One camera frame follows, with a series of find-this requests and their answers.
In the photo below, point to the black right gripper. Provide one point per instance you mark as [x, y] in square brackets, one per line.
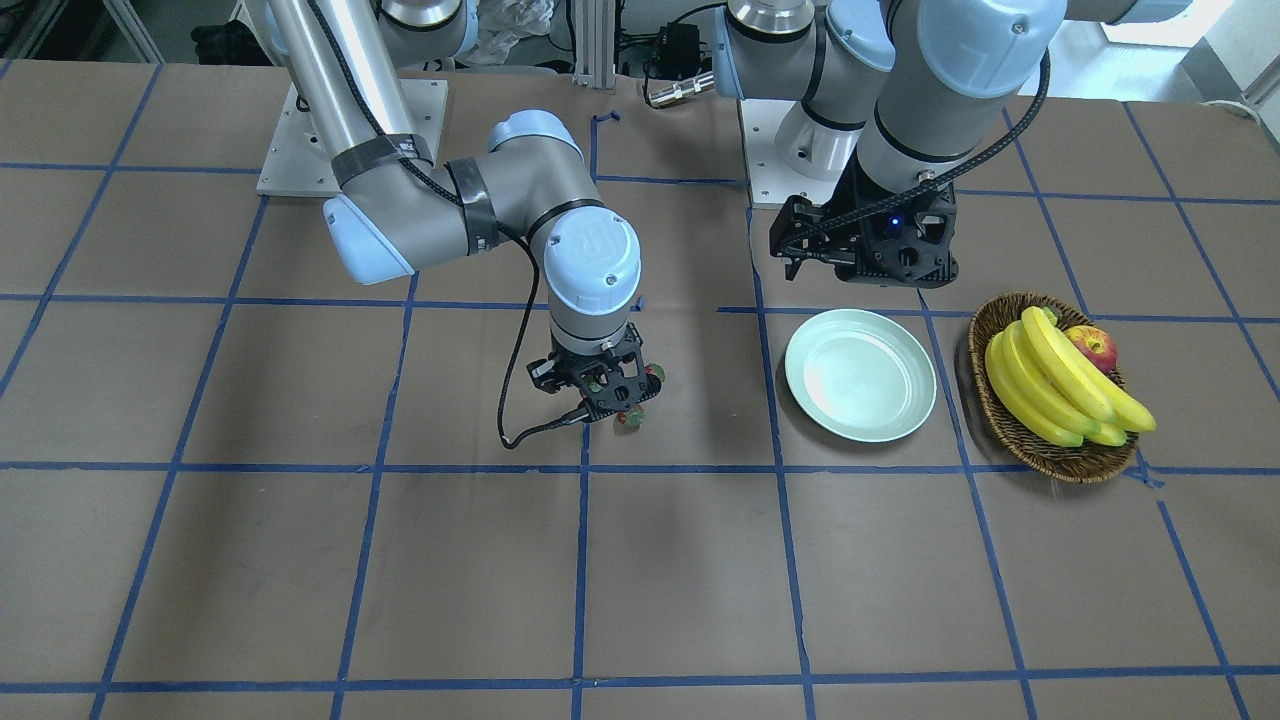
[545, 373]

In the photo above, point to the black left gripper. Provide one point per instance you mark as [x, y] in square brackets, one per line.
[850, 205]

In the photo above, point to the red apple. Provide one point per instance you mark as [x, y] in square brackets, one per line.
[1095, 345]

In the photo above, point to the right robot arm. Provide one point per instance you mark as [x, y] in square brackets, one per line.
[397, 210]

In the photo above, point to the aluminium frame post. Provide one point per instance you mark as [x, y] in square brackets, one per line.
[593, 38]

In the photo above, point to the yellow banana bunch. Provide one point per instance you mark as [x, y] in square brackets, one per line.
[1053, 391]

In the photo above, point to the light green plate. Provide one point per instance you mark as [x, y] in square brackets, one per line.
[860, 375]

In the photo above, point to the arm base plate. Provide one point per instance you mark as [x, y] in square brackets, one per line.
[787, 153]
[297, 165]

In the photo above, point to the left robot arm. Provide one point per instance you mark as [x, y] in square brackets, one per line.
[931, 89]

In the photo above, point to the wicker basket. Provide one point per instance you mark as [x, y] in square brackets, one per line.
[1087, 464]

